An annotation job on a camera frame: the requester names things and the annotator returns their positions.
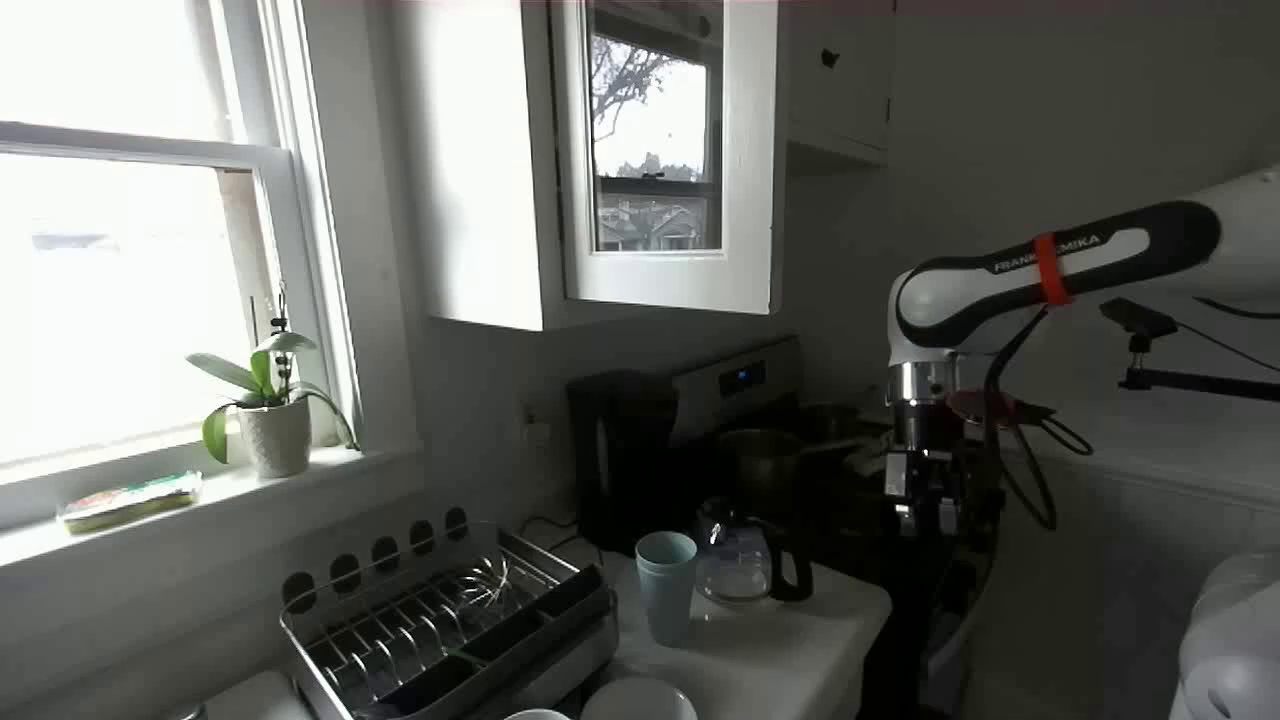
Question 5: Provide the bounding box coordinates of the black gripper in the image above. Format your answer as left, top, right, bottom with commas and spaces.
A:
885, 395, 998, 540

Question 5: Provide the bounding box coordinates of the glass carafe with black handle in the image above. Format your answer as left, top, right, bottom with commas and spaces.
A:
694, 496, 818, 610

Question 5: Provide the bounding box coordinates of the black and steel gas stove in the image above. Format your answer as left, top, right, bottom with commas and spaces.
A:
666, 334, 1010, 720

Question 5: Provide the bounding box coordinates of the teal plastic cup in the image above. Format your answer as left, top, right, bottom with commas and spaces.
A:
633, 530, 705, 652

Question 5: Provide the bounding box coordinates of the black coffee maker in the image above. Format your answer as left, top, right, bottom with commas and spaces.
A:
565, 370, 683, 560

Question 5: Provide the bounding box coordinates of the white shallow bowl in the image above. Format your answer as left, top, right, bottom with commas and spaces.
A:
582, 674, 705, 720

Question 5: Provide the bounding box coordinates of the steel dish rack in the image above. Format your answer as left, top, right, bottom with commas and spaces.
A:
272, 503, 620, 720

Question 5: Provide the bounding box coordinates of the potted orchid in white pot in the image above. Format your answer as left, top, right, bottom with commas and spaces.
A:
183, 309, 359, 484

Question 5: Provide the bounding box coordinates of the sponge on window sill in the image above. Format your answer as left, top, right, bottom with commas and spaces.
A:
58, 469, 210, 540

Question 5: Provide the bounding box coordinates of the white sash window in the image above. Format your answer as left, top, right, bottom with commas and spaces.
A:
0, 0, 370, 540

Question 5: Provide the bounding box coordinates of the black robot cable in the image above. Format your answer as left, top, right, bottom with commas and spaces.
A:
981, 309, 1100, 536

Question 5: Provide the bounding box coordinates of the red strap on arm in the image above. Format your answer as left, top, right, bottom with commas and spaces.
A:
1028, 230, 1082, 314

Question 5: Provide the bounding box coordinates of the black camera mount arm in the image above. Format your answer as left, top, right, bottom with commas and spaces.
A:
1098, 293, 1280, 408

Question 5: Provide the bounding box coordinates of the white wall outlet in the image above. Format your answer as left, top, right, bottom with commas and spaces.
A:
521, 395, 562, 453

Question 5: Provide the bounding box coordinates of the small white wall cabinet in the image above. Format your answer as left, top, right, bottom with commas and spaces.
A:
784, 0, 901, 171

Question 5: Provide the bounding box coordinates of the white wall cabinet with glass door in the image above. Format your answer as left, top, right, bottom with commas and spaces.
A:
384, 0, 791, 338

